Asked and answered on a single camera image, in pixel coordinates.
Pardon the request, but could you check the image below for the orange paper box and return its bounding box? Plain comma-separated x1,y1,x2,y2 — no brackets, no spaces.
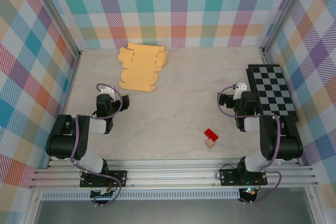
118,42,169,93

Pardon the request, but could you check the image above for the red wooden block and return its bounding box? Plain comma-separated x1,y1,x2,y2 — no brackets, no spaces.
204,128,219,142

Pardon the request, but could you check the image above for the black and grey checkerboard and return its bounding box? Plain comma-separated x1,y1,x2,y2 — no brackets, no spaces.
246,63,300,124

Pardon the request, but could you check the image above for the circuit board with black connector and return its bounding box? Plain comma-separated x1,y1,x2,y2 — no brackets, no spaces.
90,188,118,200

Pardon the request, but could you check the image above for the circuit board with lit LEDs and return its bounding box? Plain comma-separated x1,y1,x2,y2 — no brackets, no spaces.
240,187,259,198

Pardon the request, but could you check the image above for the grey metal panel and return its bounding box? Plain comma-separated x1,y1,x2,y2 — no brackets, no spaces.
34,199,316,224

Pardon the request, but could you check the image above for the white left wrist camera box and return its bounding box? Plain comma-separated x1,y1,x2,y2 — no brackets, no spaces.
101,84,116,95

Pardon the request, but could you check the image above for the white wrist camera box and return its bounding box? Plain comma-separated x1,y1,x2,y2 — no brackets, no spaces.
234,82,247,99
101,84,116,95

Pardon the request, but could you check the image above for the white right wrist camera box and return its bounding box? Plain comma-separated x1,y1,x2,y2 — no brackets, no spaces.
234,82,247,99

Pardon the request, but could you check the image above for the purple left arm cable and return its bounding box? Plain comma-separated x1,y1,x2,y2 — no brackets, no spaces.
70,83,124,207

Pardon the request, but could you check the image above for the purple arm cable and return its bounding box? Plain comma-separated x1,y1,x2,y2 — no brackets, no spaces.
70,83,124,207
217,84,282,205

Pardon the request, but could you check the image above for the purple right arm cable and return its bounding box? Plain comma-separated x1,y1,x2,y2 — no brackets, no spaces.
217,84,282,205

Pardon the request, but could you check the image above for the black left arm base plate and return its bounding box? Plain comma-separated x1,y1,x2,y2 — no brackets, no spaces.
80,170,128,188

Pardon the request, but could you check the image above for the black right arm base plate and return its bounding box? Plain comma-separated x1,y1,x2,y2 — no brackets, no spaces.
219,168,268,187

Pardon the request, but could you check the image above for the aluminium rail frame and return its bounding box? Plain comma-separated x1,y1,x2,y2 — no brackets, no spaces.
28,159,318,189

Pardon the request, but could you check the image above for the aluminium corner post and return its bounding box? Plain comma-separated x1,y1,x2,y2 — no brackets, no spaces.
259,0,314,54
26,0,81,58

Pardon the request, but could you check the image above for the grey slotted cable duct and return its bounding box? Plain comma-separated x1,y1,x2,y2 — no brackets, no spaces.
39,189,241,200

